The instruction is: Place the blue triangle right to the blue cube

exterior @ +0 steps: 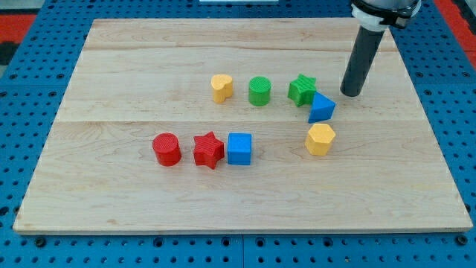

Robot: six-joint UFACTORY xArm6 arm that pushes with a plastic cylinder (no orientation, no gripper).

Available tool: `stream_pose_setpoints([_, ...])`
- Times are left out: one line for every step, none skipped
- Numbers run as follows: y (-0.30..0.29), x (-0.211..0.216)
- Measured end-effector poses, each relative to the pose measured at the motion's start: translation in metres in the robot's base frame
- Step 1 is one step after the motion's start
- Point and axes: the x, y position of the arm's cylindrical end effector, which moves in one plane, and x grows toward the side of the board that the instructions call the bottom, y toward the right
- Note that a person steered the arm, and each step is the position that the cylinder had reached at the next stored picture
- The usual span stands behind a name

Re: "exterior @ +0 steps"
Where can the blue cube block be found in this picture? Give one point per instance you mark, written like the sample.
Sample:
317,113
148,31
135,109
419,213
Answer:
239,148

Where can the blue triangle block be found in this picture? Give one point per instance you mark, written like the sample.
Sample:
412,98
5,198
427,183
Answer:
322,108

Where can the red star block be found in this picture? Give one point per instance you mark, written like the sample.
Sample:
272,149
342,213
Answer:
208,150

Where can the green cylinder block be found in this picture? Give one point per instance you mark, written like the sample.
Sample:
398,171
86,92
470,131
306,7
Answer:
259,89

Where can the yellow heart block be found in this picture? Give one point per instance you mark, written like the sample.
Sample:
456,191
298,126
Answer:
222,86

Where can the wooden board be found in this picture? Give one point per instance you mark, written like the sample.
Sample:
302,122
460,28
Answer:
138,78

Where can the red cylinder block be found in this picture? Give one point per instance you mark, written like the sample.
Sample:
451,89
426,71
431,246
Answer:
166,149

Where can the green star block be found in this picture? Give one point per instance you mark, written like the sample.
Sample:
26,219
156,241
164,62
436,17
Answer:
301,90

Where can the yellow hexagon block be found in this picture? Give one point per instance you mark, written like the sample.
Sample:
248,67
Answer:
319,139

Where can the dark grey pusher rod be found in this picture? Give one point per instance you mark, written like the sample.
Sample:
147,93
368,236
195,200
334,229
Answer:
364,50

